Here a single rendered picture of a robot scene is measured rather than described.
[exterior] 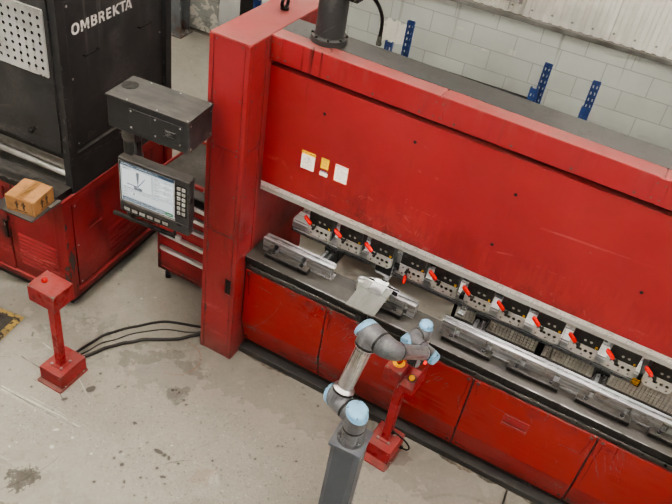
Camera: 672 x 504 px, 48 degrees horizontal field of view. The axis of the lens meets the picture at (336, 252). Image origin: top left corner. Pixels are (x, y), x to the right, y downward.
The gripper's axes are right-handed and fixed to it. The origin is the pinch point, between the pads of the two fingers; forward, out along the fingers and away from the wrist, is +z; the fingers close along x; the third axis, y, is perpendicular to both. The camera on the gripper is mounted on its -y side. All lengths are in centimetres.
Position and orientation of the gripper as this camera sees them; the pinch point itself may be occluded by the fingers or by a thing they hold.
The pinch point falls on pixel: (414, 366)
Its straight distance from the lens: 426.6
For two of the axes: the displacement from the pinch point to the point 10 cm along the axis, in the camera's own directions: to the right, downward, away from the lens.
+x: -8.3, -4.3, 3.5
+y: 5.5, -5.4, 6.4
